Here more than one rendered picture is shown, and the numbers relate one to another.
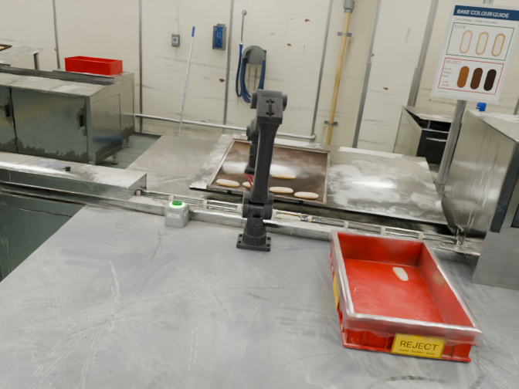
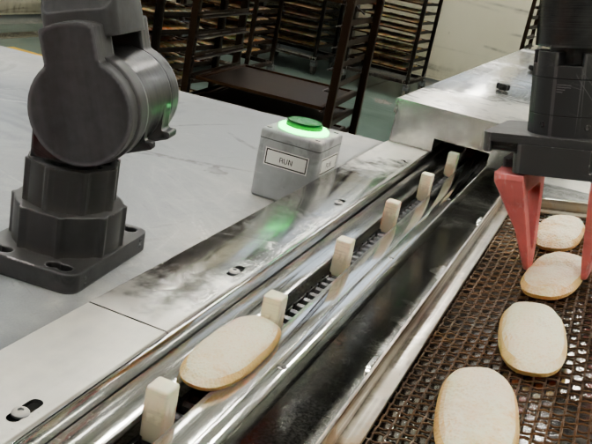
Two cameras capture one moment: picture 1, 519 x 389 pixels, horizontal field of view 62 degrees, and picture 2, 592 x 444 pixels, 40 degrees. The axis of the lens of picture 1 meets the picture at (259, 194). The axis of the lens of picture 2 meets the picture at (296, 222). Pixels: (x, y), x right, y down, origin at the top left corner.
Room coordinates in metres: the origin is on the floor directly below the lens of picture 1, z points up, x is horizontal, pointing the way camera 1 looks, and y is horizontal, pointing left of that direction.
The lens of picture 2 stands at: (1.65, -0.54, 1.09)
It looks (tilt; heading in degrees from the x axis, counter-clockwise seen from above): 19 degrees down; 102
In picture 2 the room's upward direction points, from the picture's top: 11 degrees clockwise
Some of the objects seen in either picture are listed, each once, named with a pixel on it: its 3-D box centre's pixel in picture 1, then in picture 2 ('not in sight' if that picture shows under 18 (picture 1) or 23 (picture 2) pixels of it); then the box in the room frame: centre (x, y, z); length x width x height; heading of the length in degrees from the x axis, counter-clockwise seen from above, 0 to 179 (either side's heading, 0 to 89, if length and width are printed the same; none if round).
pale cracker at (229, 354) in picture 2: (288, 217); (234, 346); (1.54, -0.12, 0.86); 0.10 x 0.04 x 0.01; 83
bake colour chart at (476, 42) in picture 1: (476, 54); not in sight; (2.27, -0.99, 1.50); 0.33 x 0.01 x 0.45; 80
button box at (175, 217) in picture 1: (177, 218); (296, 178); (1.47, 0.30, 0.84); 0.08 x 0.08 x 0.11; 83
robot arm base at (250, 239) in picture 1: (255, 234); (69, 207); (1.36, 0.00, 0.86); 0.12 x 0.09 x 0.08; 89
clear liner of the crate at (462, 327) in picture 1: (391, 285); not in sight; (1.09, -0.41, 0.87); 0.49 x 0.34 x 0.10; 178
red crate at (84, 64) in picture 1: (94, 65); not in sight; (4.88, 1.94, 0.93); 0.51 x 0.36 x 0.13; 87
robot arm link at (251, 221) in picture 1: (255, 211); (107, 116); (1.38, 0.01, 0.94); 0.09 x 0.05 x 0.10; 5
